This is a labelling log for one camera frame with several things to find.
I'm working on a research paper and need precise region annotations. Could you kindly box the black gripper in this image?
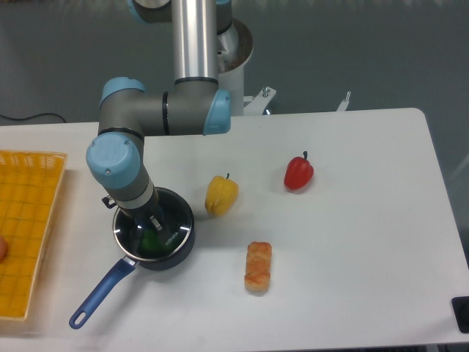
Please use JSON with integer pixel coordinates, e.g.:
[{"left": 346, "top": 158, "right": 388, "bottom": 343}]
[{"left": 102, "top": 192, "right": 163, "bottom": 232}]

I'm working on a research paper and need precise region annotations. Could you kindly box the glass pot lid blue knob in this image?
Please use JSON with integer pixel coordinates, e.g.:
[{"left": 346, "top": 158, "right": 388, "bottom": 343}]
[{"left": 113, "top": 187, "right": 195, "bottom": 263}]

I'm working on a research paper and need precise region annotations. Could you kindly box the dark pot blue handle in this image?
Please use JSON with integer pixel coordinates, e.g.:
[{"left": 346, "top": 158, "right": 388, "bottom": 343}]
[{"left": 69, "top": 188, "right": 195, "bottom": 329}]

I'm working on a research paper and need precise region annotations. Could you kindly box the braided bread loaf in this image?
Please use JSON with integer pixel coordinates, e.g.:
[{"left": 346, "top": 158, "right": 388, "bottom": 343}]
[{"left": 244, "top": 241, "right": 272, "bottom": 293}]

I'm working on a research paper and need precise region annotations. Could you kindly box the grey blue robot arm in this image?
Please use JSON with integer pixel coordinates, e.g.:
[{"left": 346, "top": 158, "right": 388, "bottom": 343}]
[{"left": 86, "top": 1, "right": 232, "bottom": 230}]

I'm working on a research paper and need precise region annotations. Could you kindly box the green bell pepper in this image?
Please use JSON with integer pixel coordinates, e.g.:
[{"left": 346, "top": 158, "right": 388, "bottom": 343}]
[{"left": 138, "top": 228, "right": 164, "bottom": 257}]

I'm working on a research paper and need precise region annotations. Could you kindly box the yellow bell pepper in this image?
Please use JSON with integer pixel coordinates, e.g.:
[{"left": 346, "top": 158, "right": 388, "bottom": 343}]
[{"left": 204, "top": 172, "right": 239, "bottom": 216}]

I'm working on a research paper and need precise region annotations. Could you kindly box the yellow wicker basket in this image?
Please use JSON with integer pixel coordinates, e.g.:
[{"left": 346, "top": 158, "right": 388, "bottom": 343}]
[{"left": 1, "top": 150, "right": 67, "bottom": 321}]

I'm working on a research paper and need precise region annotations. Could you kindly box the orange round food item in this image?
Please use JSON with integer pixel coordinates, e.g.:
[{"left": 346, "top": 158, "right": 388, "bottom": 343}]
[{"left": 0, "top": 235, "right": 8, "bottom": 260}]

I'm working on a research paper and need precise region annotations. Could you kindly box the red bell pepper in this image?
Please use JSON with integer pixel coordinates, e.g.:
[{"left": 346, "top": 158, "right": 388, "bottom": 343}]
[{"left": 284, "top": 151, "right": 314, "bottom": 191}]

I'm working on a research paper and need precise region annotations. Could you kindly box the black device table corner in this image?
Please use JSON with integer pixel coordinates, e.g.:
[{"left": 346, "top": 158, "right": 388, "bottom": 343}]
[{"left": 451, "top": 296, "right": 469, "bottom": 334}]

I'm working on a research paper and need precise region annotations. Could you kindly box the black floor cable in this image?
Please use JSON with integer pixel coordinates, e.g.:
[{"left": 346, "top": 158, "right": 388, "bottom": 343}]
[{"left": 0, "top": 112, "right": 67, "bottom": 123}]

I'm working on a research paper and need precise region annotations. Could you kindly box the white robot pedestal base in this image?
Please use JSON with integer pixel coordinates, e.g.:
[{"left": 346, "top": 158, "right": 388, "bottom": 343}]
[{"left": 235, "top": 12, "right": 361, "bottom": 114}]

